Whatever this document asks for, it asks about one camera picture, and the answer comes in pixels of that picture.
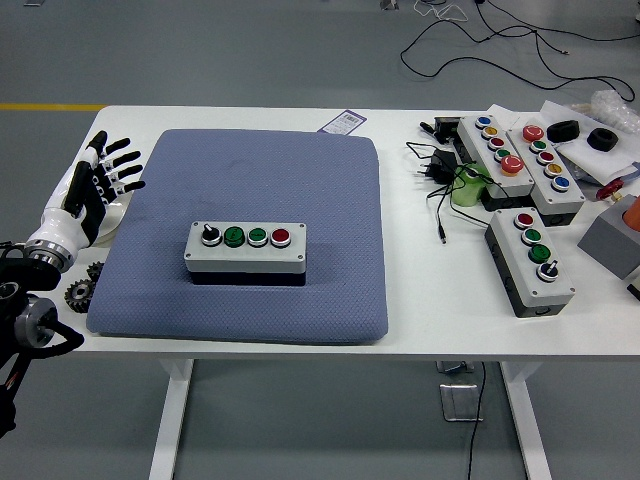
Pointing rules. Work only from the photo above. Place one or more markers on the metal floor plate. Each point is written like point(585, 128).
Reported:
point(457, 402)

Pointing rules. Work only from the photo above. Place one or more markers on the grey square block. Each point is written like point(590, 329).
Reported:
point(607, 240)

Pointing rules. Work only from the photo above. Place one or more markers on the white table leg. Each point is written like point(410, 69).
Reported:
point(167, 425)
point(530, 425)

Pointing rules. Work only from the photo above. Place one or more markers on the large black metal gear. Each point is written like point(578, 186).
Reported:
point(79, 296)

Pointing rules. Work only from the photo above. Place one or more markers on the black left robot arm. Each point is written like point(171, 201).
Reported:
point(10, 280)

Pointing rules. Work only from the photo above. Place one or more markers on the white right table leg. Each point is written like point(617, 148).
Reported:
point(530, 425)

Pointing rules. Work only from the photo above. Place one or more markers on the red valve handwheel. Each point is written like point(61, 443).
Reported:
point(609, 190)

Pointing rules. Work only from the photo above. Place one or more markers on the grey four-control button box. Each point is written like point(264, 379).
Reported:
point(515, 270)
point(250, 260)

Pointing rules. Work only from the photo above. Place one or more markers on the small black electronic device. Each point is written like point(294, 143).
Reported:
point(445, 127)

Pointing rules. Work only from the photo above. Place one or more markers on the black power adapter plug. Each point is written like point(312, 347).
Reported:
point(442, 162)

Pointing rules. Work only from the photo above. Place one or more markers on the white shallow dish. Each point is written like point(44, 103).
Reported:
point(112, 220)

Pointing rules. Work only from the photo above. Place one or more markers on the five-button box tilted on base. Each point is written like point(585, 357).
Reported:
point(480, 150)

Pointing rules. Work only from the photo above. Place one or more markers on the large white paper sheet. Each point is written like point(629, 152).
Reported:
point(595, 162)

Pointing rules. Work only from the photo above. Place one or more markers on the white object with black part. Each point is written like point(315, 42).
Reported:
point(635, 282)

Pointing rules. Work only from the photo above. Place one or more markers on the light green plastic block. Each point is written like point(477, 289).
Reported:
point(465, 195)

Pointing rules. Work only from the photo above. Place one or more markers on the small white paper sheet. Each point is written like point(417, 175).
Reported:
point(510, 116)

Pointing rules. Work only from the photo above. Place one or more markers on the clear bubble wrap bag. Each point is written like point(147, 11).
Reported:
point(612, 107)

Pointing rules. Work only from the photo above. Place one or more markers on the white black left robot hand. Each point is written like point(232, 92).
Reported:
point(62, 225)

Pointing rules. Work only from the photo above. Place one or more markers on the purple barcode label card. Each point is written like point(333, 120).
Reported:
point(342, 122)

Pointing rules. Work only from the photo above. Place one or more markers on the white left table leg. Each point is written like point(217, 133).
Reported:
point(167, 425)

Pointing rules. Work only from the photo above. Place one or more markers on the orange cylinder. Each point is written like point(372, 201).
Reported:
point(634, 212)

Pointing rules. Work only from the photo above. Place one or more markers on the blue-grey cushion mat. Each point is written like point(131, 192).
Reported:
point(300, 175)

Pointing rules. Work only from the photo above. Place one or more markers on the small black metal gear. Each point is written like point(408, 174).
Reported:
point(95, 271)

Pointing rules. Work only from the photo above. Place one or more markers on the five-button box lying flat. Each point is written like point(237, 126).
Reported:
point(565, 200)

